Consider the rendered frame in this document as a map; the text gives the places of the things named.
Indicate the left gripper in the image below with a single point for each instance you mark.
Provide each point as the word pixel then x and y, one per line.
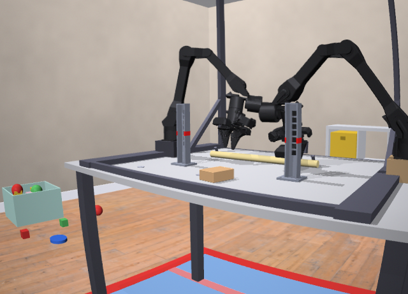
pixel 280 151

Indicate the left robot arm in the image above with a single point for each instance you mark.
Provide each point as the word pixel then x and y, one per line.
pixel 292 89

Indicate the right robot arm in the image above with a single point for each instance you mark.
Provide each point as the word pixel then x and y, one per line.
pixel 186 60

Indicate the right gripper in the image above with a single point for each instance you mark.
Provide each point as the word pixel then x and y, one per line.
pixel 227 127

